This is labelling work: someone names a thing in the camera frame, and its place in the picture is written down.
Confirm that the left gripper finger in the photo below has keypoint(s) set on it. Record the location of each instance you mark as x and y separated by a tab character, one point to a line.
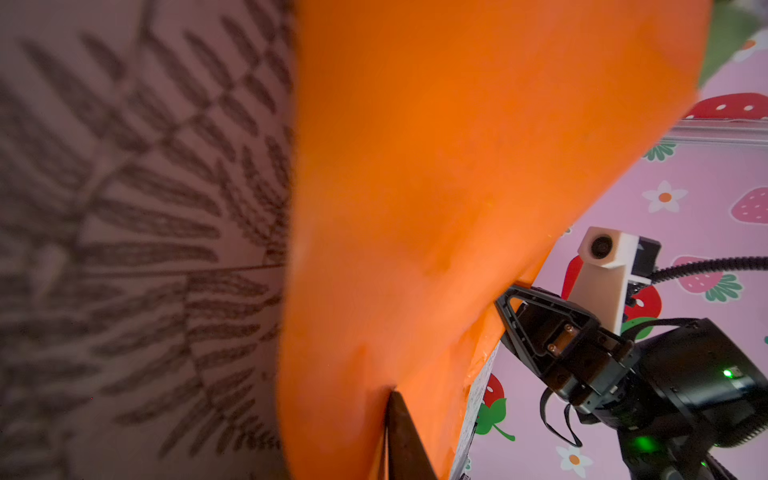
406	457

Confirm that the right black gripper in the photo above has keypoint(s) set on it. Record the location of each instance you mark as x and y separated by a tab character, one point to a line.
671	398

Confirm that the orange wrapping paper sheet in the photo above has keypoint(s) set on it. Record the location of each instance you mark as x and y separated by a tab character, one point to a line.
442	148

